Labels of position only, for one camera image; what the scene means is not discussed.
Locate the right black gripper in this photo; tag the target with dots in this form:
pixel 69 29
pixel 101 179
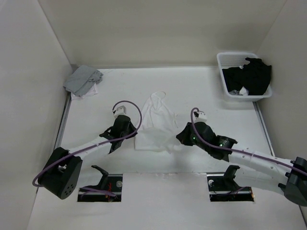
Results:
pixel 183 135

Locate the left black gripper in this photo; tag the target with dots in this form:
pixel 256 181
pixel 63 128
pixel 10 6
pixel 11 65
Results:
pixel 133 129

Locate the white tank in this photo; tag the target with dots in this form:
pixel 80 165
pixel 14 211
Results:
pixel 92 91
pixel 159 127

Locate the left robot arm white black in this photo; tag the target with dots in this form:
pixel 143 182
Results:
pixel 61 172

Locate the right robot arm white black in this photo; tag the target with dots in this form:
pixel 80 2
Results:
pixel 249 169

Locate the folded white tank top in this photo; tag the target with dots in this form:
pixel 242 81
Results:
pixel 92 91

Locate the folded grey tank top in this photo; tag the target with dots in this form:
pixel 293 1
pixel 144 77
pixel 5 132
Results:
pixel 82 80

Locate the black tank top in basket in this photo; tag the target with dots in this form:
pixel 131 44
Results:
pixel 254 76

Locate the white garment under black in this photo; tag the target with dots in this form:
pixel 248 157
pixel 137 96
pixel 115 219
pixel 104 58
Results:
pixel 242 92

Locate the white plastic basket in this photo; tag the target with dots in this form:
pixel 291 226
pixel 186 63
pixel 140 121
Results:
pixel 236 59

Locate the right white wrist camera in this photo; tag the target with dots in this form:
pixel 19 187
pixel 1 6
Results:
pixel 200 116

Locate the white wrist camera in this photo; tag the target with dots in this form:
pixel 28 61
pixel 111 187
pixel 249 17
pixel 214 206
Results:
pixel 200 116
pixel 121 110

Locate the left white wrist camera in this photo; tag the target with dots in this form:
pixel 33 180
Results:
pixel 121 110

